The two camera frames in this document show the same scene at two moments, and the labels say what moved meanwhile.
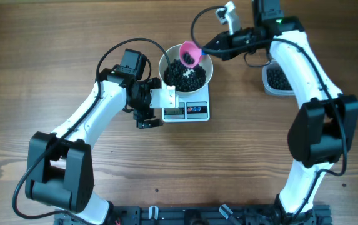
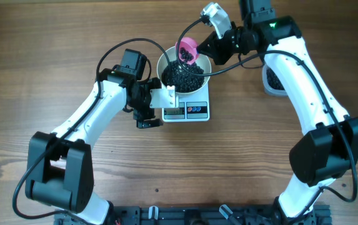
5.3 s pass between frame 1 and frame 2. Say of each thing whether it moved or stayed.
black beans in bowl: stayed
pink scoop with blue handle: moved
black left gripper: stayed
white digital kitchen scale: stayed
